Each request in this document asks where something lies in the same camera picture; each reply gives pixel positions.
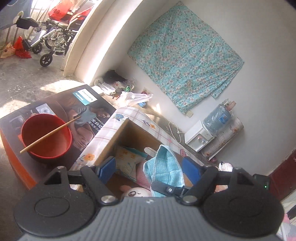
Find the white snack packet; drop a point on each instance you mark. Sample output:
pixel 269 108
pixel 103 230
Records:
pixel 126 161

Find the red bowl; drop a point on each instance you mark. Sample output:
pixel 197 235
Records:
pixel 46 138

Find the dark red door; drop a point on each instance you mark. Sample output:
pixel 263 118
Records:
pixel 282 179

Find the printed appliance carton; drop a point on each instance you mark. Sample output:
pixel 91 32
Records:
pixel 83 101

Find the brown cardboard box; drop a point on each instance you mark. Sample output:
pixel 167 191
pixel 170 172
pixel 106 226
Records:
pixel 131 143

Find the red wet wipes pack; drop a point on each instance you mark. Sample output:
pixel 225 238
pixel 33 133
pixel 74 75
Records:
pixel 225 167

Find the wooden chopstick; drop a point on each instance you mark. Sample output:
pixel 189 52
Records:
pixel 27 148

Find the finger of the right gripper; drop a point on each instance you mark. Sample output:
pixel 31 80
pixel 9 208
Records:
pixel 169 190

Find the rolled floral mat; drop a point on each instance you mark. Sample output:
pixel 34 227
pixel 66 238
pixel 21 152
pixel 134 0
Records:
pixel 223 138

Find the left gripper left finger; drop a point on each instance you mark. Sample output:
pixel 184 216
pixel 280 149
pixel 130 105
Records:
pixel 95 179

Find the blue water bottle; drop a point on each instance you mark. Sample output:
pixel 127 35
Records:
pixel 216 121

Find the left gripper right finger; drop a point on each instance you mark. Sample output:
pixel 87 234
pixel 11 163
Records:
pixel 203 179

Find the white water dispenser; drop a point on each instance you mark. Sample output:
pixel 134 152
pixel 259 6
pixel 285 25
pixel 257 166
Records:
pixel 198 137

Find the pink knitted cloth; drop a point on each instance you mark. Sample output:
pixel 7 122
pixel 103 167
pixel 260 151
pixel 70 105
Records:
pixel 146 176

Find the teal floral wall cloth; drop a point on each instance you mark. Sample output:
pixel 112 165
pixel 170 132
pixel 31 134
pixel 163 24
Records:
pixel 186 58

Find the white plastic bag on floor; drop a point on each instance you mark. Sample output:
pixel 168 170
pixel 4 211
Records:
pixel 128 99

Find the pink plush toy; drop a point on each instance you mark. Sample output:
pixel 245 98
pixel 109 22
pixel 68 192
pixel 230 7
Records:
pixel 135 191

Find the teal checked towel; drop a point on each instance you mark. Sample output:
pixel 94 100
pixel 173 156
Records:
pixel 164 167

